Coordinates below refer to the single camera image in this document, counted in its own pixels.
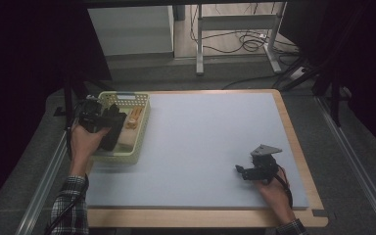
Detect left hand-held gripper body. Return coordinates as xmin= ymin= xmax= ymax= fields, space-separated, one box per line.
xmin=77 ymin=94 xmax=108 ymax=133

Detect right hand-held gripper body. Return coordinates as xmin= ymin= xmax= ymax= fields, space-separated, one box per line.
xmin=243 ymin=144 xmax=283 ymax=184

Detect black glove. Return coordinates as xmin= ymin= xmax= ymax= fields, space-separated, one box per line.
xmin=98 ymin=128 xmax=120 ymax=153
xmin=101 ymin=103 xmax=128 ymax=153

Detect cream glove with orange tag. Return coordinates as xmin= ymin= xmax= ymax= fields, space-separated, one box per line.
xmin=117 ymin=107 xmax=145 ymax=151

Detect yellow-green plastic basket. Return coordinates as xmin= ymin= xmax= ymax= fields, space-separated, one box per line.
xmin=91 ymin=91 xmax=152 ymax=165

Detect person's right hand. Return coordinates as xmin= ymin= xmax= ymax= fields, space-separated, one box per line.
xmin=254 ymin=167 xmax=293 ymax=214

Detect person's left hand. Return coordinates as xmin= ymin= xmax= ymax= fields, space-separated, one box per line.
xmin=70 ymin=123 xmax=112 ymax=165

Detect black tripod stand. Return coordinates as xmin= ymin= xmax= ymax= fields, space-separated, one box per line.
xmin=53 ymin=74 xmax=112 ymax=131

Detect grey foam mat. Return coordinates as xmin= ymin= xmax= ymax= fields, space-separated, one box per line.
xmin=85 ymin=92 xmax=309 ymax=210

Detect white cabinet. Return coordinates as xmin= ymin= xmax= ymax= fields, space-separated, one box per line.
xmin=87 ymin=4 xmax=175 ymax=57

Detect black metal stand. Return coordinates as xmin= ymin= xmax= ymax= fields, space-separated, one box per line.
xmin=280 ymin=58 xmax=353 ymax=128

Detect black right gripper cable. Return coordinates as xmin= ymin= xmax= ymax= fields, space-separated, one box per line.
xmin=273 ymin=165 xmax=294 ymax=210

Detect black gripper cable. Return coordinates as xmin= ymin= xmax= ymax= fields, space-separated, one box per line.
xmin=43 ymin=99 xmax=91 ymax=235
xmin=273 ymin=165 xmax=294 ymax=210

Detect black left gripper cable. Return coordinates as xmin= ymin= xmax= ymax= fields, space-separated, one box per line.
xmin=43 ymin=99 xmax=91 ymax=235

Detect aluminium rail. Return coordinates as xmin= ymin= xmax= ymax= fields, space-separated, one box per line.
xmin=14 ymin=120 xmax=79 ymax=235
xmin=316 ymin=96 xmax=376 ymax=234

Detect black floor cables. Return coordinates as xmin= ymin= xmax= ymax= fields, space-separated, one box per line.
xmin=189 ymin=3 xmax=305 ymax=91

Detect white metal desk frame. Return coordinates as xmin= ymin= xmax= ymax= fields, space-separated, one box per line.
xmin=195 ymin=2 xmax=288 ymax=76

